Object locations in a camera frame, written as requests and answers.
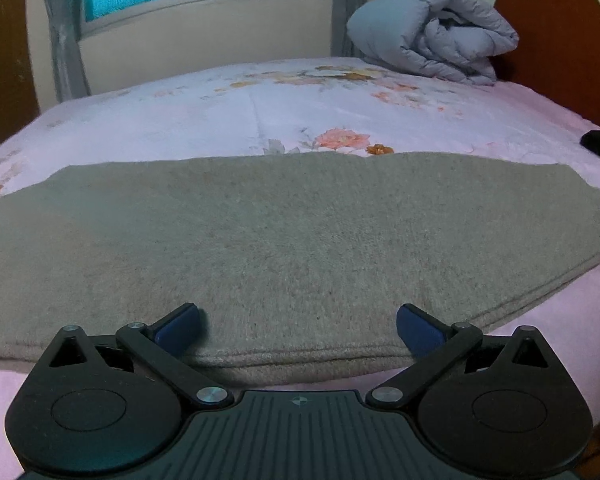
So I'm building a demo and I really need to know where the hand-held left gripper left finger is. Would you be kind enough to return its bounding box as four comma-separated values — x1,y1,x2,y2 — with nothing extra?
45,303,234,408

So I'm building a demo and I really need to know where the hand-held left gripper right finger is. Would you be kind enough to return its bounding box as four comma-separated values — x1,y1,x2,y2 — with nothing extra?
366,304,553,408

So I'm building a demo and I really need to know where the rolled blue duvet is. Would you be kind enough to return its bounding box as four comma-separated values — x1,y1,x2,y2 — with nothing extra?
346,0,520,86

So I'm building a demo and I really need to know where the brown wooden door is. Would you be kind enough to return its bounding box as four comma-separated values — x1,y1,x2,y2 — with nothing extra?
0,0,41,161

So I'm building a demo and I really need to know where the bed with pink floral sheet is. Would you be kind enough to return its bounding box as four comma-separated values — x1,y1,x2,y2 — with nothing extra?
0,55,600,480

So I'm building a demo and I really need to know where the brown wooden headboard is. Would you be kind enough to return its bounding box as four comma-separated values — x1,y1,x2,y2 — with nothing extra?
492,0,600,131

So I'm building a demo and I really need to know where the grey curtain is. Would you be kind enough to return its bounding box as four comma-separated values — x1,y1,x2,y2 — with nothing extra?
37,0,92,103
330,0,376,58

